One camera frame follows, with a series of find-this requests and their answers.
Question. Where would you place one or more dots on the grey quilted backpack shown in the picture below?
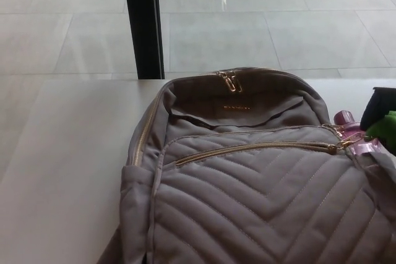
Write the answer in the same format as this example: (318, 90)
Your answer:
(244, 196)

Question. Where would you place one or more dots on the purple transparent water bottle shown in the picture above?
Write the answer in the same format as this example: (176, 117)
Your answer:
(348, 123)

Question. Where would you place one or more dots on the black window frame post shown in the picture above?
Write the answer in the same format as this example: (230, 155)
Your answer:
(144, 23)

